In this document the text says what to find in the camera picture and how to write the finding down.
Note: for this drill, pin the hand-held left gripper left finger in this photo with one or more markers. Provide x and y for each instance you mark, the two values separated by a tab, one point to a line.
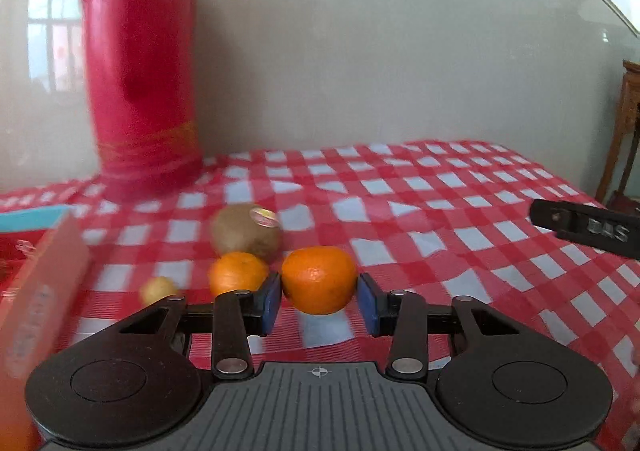
272	303

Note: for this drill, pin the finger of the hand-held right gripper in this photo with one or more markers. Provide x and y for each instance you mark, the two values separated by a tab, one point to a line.
575	223

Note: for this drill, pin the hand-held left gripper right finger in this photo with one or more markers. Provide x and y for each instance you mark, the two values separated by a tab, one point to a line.
367	306

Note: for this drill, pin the orange mandarin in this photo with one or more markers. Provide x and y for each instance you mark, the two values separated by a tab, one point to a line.
320	281
237	273

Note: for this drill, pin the colourful cardboard box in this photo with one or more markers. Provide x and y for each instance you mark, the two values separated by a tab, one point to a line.
45	306

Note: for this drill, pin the brown kiwi with sticker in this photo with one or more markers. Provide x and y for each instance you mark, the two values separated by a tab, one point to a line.
240	231

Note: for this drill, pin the wooden chair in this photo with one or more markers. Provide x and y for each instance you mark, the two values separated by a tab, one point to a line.
627	131

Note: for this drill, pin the red white checkered tablecloth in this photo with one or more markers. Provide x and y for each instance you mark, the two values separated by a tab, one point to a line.
450	231

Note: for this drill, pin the small yellow-green round fruit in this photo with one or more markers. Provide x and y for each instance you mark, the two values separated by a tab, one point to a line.
157	290

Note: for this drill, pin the round glass panel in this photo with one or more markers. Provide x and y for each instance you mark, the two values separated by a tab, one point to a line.
375	56

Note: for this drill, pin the red thermos flask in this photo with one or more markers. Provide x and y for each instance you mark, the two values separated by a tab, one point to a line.
140	81

